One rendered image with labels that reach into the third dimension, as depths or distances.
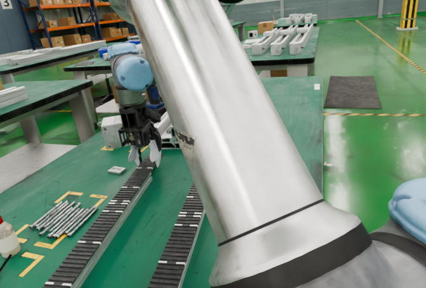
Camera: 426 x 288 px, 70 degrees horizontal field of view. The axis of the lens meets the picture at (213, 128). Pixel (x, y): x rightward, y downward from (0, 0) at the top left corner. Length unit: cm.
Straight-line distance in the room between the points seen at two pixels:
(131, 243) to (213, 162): 53
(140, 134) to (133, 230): 25
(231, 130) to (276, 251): 8
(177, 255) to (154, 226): 15
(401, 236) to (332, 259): 8
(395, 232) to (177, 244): 45
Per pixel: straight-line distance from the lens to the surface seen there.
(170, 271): 59
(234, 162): 21
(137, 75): 69
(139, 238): 73
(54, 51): 510
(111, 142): 118
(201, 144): 22
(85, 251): 69
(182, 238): 64
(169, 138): 107
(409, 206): 27
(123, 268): 67
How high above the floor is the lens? 123
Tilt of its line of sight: 22 degrees down
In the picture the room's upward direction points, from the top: 6 degrees counter-clockwise
